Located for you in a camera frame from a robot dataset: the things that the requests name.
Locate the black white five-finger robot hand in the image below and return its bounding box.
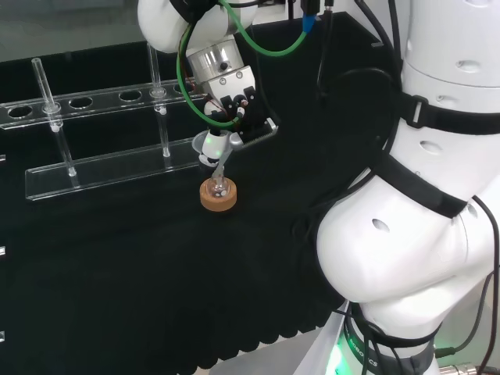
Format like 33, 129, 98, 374
194, 65, 281, 173

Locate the clear glass round-bottom flask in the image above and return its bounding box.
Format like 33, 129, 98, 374
208, 174, 230, 198

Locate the clear acrylic funnel stand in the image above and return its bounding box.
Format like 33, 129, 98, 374
0, 41, 209, 202

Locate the black bench cloth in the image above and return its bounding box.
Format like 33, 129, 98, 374
0, 11, 407, 373

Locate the blue cable plug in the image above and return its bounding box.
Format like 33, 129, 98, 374
301, 0, 318, 33

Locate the brown cork ring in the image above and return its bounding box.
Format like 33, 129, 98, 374
199, 177, 239, 213

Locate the black cable with plug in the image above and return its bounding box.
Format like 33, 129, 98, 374
316, 0, 407, 165

